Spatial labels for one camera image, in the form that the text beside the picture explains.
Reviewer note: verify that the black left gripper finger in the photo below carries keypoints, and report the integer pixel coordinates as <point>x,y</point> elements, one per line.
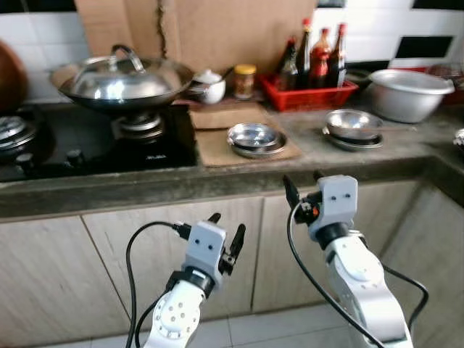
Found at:
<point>238,241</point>
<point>214,218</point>

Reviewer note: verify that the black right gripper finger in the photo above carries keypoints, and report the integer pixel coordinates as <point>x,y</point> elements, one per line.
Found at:
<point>318,175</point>
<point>291,192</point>

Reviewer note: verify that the shallow steel bowl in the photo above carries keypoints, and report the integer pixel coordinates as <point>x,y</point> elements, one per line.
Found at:
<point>252,134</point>

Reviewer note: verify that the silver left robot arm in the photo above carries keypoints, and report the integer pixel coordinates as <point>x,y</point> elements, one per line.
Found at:
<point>177,319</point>

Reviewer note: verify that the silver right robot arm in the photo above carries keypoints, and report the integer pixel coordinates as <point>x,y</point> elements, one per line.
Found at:
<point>362,290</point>

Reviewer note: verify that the deep steel bowl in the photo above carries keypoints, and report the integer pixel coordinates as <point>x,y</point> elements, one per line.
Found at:
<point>354,123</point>

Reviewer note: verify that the red plastic basket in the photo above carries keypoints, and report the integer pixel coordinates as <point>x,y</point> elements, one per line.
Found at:
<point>308,100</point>

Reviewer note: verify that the light wood cabinet door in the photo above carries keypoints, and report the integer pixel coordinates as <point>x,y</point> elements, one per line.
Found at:
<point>391,217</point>
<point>442,261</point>
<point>51,283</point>
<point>109,246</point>

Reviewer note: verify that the small cardboard mat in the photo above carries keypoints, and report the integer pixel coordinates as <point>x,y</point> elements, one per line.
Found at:
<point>225,116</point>

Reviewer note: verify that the small clear glass bottle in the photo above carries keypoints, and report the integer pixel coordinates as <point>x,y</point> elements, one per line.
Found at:
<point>288,78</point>

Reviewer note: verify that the small red-labelled sauce bottle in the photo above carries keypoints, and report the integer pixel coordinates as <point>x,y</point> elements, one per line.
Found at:
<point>319,72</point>

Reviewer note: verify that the dark stone mortar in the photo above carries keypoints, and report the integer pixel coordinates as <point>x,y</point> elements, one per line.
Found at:
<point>359,77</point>

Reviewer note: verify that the dark red-capped sauce bottle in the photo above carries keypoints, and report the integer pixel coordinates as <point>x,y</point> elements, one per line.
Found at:
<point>336,69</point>

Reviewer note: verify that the tall dark yellow-necked sauce bottle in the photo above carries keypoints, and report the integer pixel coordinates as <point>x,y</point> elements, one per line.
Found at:
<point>304,65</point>

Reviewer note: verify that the large aluminium pot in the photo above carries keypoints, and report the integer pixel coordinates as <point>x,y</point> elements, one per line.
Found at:
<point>409,101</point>

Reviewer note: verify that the yellow-lidded spice jar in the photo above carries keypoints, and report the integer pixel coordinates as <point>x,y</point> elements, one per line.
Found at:
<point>244,83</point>

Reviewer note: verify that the steel gas burner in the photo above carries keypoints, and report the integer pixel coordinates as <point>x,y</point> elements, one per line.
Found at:
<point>139,125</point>

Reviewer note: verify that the black glass gas hob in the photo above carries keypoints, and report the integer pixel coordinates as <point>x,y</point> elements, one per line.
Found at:
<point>101,163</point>

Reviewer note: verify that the white ceramic lidded pot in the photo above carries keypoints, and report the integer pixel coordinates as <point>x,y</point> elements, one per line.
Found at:
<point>210,90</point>

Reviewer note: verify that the dark black-capped bottle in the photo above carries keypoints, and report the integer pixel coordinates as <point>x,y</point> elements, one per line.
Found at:
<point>289,49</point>

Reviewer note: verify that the orange red-capped sauce bottle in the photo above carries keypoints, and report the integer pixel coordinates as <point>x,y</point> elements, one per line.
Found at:
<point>320,42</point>

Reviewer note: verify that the large steel wok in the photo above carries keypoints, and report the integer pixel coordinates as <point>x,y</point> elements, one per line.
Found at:
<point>123,105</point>

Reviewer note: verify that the black hob knob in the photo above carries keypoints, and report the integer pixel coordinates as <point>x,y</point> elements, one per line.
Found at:
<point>73,157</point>
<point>26,162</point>

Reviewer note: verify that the steel wok lid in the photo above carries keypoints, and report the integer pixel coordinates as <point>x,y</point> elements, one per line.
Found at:
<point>123,81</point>

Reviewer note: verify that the round brown wooden board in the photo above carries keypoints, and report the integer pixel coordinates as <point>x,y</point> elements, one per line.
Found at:
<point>11,80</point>

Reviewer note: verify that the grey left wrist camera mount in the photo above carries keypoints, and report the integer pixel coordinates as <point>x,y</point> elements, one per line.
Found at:
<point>205,250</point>

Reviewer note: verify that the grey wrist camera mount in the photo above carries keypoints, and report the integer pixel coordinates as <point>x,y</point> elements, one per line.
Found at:
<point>337,203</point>
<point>205,250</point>

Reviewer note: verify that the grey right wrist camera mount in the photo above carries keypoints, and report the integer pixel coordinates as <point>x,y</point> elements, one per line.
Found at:
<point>337,203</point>

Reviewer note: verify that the wide cardboard wall sheet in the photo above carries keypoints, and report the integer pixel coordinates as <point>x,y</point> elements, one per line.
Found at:
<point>232,36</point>

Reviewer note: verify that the narrow cardboard wall sheet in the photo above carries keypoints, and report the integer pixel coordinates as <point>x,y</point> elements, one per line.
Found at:
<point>116,25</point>

